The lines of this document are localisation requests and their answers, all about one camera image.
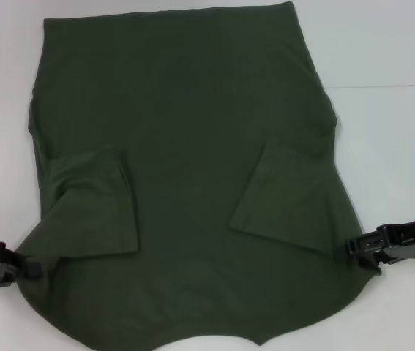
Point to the dark green shirt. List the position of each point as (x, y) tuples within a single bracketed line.
[(192, 146)]

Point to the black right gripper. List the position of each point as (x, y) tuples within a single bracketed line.
[(404, 237)]

